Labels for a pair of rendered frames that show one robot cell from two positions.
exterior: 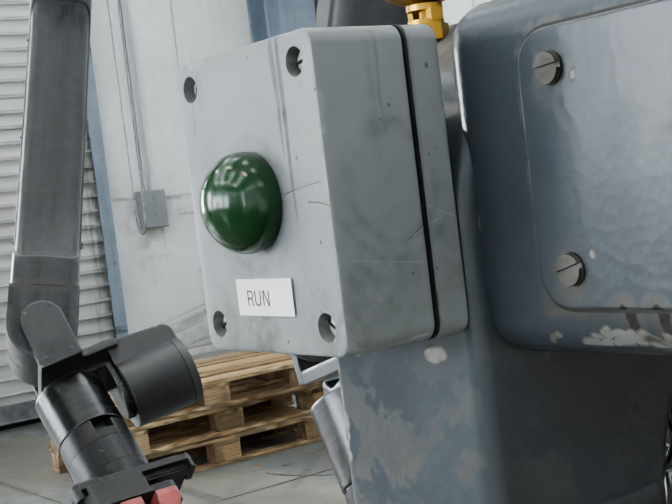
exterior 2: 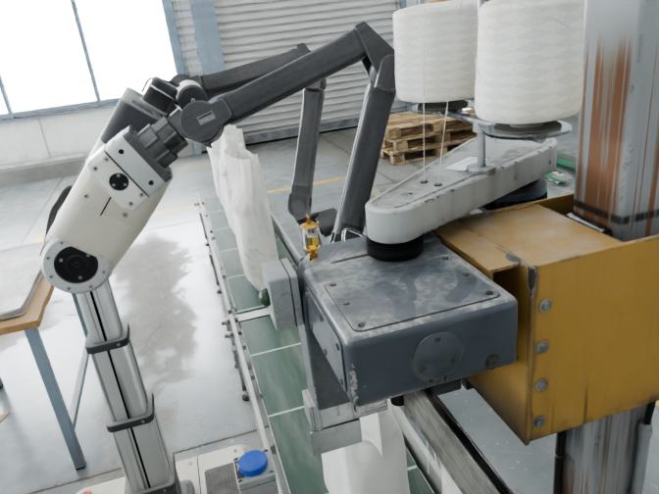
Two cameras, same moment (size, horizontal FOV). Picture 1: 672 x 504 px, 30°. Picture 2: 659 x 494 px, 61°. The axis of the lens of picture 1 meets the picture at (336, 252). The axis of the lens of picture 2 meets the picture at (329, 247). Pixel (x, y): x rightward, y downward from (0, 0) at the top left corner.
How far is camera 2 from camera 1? 0.65 m
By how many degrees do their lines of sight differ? 29
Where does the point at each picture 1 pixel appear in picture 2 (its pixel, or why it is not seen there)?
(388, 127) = (285, 294)
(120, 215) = not seen: hidden behind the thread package
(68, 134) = (311, 142)
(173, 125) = not seen: outside the picture
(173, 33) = not seen: outside the picture
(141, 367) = (325, 222)
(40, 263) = (298, 187)
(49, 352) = (298, 216)
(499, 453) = (310, 344)
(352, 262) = (278, 317)
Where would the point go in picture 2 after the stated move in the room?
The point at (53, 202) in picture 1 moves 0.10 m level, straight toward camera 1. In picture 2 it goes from (304, 166) to (298, 175)
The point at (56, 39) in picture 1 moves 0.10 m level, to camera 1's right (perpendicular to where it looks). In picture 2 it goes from (310, 106) to (343, 104)
